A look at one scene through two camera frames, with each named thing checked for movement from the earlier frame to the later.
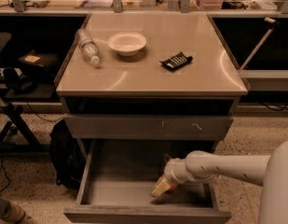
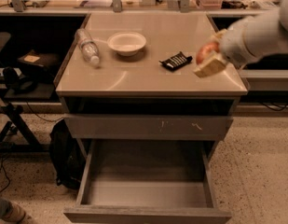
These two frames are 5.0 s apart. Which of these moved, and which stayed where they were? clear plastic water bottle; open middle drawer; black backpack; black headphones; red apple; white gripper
Moved: white gripper; red apple
Stayed: black backpack; clear plastic water bottle; open middle drawer; black headphones
